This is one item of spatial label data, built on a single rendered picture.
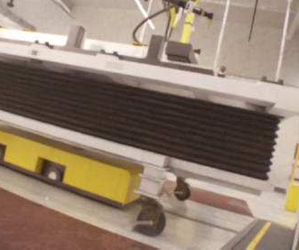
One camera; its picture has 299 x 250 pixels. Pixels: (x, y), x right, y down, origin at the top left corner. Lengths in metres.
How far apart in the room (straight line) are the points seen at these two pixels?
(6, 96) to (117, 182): 1.00
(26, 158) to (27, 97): 0.45
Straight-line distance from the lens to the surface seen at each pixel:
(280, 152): 6.28
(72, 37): 1.64
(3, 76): 2.23
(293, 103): 1.30
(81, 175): 1.95
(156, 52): 1.43
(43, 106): 1.96
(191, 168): 1.56
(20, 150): 2.23
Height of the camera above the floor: 0.52
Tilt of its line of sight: 5 degrees up
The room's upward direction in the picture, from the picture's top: 14 degrees clockwise
